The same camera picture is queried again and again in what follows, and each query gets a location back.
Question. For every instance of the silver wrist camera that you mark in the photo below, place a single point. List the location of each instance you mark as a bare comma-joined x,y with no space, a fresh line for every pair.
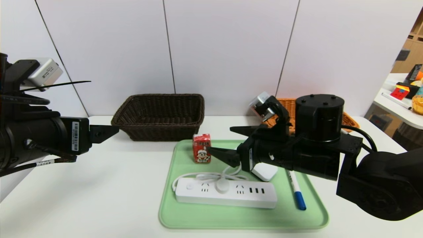
46,72
259,102

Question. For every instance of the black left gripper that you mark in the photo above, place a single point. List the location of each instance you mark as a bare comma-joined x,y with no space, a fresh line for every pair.
78,136

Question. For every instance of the red milk drink carton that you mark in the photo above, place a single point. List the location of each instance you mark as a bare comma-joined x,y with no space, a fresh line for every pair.
201,147

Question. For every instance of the white marker with blue cap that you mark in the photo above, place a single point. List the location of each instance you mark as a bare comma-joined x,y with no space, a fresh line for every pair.
299,198

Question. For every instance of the wooden shelf unit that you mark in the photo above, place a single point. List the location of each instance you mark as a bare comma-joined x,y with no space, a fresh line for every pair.
410,56

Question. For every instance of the light green plastic tray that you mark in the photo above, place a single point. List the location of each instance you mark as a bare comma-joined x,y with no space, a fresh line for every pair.
238,218

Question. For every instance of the colourful puzzle cube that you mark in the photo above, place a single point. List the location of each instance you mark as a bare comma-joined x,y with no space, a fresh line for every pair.
399,93

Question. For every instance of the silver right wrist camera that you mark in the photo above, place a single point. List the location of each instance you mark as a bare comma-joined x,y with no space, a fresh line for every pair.
259,102

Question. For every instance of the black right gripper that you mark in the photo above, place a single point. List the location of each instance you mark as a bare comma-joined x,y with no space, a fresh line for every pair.
248,154

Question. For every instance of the yellow round object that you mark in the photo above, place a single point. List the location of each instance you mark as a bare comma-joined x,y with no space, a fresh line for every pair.
418,105

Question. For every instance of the white oval plastic case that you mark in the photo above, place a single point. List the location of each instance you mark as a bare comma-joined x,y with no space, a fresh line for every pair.
266,172

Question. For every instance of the black storage box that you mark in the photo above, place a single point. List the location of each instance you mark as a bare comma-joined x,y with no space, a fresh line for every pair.
413,90

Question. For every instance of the orange wicker basket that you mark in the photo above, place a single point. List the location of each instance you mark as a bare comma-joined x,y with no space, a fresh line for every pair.
287,109

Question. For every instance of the white pen with black cap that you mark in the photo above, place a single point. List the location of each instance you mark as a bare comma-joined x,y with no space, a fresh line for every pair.
396,100

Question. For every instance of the white side table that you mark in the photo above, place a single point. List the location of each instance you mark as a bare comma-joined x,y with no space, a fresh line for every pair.
398,112

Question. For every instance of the dark brown wicker basket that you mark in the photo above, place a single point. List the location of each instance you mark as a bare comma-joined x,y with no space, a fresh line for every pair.
158,130

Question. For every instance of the dark remote control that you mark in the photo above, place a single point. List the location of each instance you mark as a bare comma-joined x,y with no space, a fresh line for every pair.
414,72

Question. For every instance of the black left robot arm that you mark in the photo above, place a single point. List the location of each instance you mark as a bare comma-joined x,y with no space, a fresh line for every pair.
26,138

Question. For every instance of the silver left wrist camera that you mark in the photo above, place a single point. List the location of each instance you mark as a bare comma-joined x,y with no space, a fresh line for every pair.
46,72

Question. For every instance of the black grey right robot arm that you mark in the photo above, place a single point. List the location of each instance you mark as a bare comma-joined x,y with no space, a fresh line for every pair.
380,185

